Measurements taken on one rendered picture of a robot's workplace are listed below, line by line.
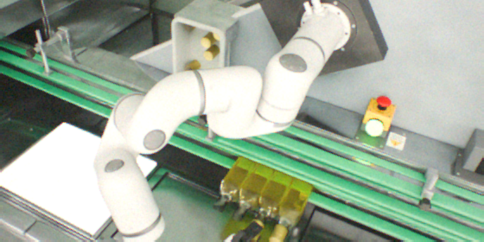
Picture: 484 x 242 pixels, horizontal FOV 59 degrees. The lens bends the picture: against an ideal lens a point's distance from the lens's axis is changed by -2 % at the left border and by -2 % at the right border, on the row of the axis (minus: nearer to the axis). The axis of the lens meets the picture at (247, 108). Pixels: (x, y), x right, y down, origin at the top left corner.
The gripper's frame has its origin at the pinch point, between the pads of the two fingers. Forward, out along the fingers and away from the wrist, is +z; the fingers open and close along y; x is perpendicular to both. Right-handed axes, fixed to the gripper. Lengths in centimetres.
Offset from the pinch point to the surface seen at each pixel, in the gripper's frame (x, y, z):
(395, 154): -17.1, 15.7, 35.5
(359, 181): -12.7, 6.1, 29.4
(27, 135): 89, -17, -16
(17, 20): 113, 13, 1
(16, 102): 109, -17, -9
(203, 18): 45, 33, 26
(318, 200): -5.1, -3.3, 23.5
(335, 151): -4.3, 13.3, 27.2
